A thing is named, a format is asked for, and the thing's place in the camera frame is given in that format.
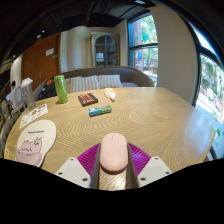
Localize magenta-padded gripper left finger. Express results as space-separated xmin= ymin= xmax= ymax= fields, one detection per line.
xmin=54 ymin=143 xmax=102 ymax=190

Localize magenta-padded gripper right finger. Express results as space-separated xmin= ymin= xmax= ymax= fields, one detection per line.
xmin=126 ymin=142 xmax=173 ymax=190

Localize pink computer mouse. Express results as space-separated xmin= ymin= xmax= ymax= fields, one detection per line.
xmin=99 ymin=132 xmax=129 ymax=173

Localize white cat-print mouse pad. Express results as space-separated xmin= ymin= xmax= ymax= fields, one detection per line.
xmin=14 ymin=119 xmax=58 ymax=168

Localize small green-blue pack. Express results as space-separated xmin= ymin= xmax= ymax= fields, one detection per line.
xmin=88 ymin=104 xmax=113 ymax=117

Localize white sticker sheet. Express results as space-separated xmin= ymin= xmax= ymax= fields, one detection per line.
xmin=18 ymin=103 xmax=49 ymax=130

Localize black and red box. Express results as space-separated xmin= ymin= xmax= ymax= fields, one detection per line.
xmin=77 ymin=92 xmax=99 ymax=107

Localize green drink can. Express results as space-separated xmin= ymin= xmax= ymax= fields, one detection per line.
xmin=53 ymin=74 xmax=69 ymax=104

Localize black bag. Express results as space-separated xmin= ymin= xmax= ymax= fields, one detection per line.
xmin=38 ymin=78 xmax=58 ymax=100

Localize striped cushion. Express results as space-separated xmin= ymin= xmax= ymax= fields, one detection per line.
xmin=80 ymin=75 xmax=101 ymax=93
xmin=64 ymin=77 xmax=84 ymax=94
xmin=97 ymin=74 xmax=124 ymax=89

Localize white plastic packet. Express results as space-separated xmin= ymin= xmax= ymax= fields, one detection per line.
xmin=103 ymin=87 xmax=118 ymax=102

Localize clear shaker bottle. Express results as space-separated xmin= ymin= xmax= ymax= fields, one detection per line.
xmin=19 ymin=77 xmax=37 ymax=110

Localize group of white chairs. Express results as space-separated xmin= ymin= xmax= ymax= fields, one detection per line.
xmin=5 ymin=79 xmax=24 ymax=111

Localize brown curved sofa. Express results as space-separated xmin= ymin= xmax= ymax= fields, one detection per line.
xmin=33 ymin=65 xmax=155 ymax=101

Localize large curved window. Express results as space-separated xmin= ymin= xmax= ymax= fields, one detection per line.
xmin=191 ymin=26 xmax=224 ymax=161

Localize brown wooden door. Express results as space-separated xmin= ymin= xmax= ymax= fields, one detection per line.
xmin=21 ymin=32 xmax=62 ymax=91

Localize tall black-framed window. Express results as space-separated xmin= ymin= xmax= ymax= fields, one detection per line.
xmin=127 ymin=13 xmax=159 ymax=86

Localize arched glass-door cabinet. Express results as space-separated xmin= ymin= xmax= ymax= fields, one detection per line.
xmin=90 ymin=32 xmax=121 ymax=68

